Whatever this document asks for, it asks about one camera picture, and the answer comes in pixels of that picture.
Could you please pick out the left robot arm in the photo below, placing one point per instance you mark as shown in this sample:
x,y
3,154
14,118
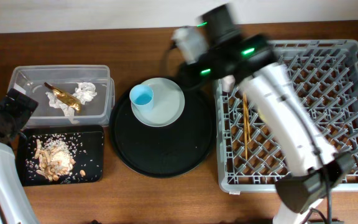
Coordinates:
x,y
15,110

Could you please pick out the peanut shells and rice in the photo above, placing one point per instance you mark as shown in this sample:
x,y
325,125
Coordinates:
x,y
55,159

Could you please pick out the pink cup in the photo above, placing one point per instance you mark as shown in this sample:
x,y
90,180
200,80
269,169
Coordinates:
x,y
228,83

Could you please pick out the yellow bowl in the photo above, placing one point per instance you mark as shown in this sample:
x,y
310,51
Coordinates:
x,y
261,115

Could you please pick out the grey round plate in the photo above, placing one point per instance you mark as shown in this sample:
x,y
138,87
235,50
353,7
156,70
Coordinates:
x,y
169,103

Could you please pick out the black rectangular tray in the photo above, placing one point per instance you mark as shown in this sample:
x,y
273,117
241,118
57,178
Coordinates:
x,y
91,135

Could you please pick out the round black serving tray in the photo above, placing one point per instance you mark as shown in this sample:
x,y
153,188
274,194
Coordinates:
x,y
171,149

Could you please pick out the wooden chopstick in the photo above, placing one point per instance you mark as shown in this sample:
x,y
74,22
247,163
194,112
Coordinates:
x,y
247,118
245,130

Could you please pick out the gold snack wrapper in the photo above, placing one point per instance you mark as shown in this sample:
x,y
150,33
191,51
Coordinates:
x,y
65,97

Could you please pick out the light blue cup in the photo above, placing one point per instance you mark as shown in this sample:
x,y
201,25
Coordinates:
x,y
142,97

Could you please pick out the grey dishwasher rack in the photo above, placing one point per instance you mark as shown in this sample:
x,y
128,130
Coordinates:
x,y
324,74

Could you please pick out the clear plastic bin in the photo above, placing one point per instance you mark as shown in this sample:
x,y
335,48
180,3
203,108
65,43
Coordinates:
x,y
30,80

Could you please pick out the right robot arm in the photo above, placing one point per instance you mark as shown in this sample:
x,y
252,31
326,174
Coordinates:
x,y
314,166

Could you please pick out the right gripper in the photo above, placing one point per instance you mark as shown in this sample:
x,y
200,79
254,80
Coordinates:
x,y
200,76

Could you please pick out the white tissue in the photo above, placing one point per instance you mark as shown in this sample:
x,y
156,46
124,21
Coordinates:
x,y
85,92

